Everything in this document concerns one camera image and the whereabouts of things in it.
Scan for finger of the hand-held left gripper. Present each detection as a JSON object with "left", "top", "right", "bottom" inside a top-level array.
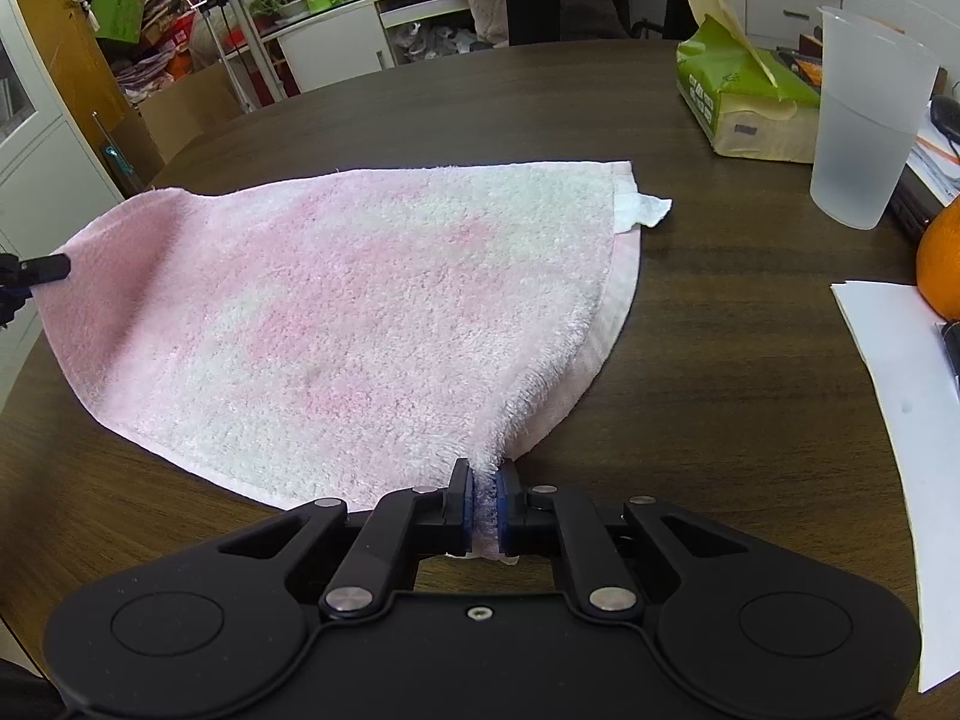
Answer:
[{"left": 0, "top": 251, "right": 72, "bottom": 327}]

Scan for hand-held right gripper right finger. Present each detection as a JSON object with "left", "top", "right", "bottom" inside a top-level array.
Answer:
[{"left": 495, "top": 461, "right": 751, "bottom": 614}]

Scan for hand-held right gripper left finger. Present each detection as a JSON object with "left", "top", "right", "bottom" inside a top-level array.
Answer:
[{"left": 217, "top": 457, "right": 479, "bottom": 620}]

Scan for pink towel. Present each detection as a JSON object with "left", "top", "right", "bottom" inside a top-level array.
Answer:
[{"left": 34, "top": 160, "right": 674, "bottom": 563}]

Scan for grey metal filing cabinet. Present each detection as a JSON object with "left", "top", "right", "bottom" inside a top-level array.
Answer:
[{"left": 0, "top": 0, "right": 125, "bottom": 361}]

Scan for mop with teal clip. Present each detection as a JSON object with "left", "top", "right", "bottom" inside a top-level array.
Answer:
[{"left": 90, "top": 111, "right": 145, "bottom": 196}]

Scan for large open cardboard box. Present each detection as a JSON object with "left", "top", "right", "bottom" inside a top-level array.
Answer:
[{"left": 131, "top": 64, "right": 245, "bottom": 181}]

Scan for green cardboard box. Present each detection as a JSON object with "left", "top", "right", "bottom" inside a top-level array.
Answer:
[{"left": 90, "top": 0, "right": 147, "bottom": 42}]

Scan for red gift box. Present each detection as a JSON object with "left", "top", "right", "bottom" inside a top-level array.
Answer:
[{"left": 154, "top": 19, "right": 196, "bottom": 61}]

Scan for metal stand with black armrests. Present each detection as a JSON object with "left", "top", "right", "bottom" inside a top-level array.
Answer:
[{"left": 189, "top": 0, "right": 287, "bottom": 113}]

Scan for white paper sheet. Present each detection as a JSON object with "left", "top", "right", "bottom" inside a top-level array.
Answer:
[{"left": 831, "top": 281, "right": 960, "bottom": 695}]

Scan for white plastic bags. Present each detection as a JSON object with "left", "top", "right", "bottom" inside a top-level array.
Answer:
[{"left": 394, "top": 21, "right": 481, "bottom": 61}]

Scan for green tissue pack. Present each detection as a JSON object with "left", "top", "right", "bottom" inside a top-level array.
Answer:
[{"left": 675, "top": 0, "right": 822, "bottom": 164}]

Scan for orange fruit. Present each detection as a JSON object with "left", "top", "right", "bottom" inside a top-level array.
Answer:
[{"left": 916, "top": 195, "right": 960, "bottom": 320}]

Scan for translucent plastic cup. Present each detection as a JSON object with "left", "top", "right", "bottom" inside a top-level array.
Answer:
[{"left": 810, "top": 6, "right": 940, "bottom": 230}]

